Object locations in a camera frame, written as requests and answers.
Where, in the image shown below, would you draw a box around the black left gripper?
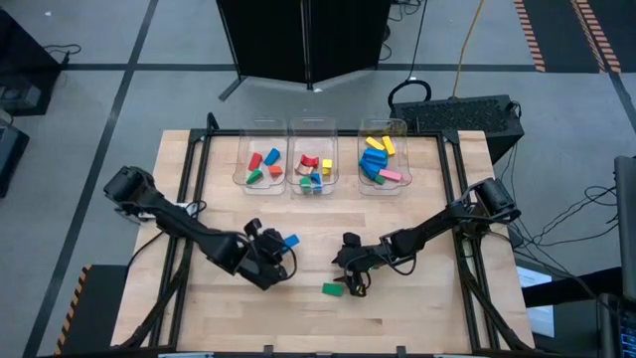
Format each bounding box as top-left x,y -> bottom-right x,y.
237,228 -> 292,292

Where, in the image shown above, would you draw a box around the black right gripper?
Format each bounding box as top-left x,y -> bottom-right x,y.
331,243 -> 394,298

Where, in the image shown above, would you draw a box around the clear plastic bin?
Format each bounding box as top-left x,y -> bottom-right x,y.
356,116 -> 414,196
285,116 -> 341,196
232,116 -> 289,190

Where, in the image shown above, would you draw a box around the white paper sheet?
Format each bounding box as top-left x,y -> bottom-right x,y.
516,266 -> 556,339

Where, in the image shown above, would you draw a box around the black mat hazard edge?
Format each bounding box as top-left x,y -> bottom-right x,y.
54,264 -> 130,357

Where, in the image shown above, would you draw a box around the black perforated computer case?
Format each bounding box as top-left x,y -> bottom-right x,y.
390,93 -> 527,165

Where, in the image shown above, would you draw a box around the black folding partition screen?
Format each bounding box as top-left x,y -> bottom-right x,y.
216,0 -> 394,103

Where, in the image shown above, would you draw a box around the black side desk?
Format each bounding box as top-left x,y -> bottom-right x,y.
521,267 -> 625,358

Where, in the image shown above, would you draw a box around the grey monitor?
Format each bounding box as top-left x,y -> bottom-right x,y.
613,155 -> 636,304

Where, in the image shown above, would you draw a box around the dark monitor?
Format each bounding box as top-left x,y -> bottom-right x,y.
0,118 -> 30,198

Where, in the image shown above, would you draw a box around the black equipment cart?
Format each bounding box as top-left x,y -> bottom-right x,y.
0,9 -> 64,118

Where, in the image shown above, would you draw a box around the black mat orange stripes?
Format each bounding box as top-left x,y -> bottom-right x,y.
513,0 -> 636,75

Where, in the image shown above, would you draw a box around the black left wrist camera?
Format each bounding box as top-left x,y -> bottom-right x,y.
242,217 -> 264,240

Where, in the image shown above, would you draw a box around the black aluminium table frame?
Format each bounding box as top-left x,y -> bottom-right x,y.
111,112 -> 536,358

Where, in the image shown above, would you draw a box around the black looped cable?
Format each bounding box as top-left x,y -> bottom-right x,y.
386,0 -> 432,109

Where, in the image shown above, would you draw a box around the yellow cable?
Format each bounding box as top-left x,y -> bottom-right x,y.
450,0 -> 486,98

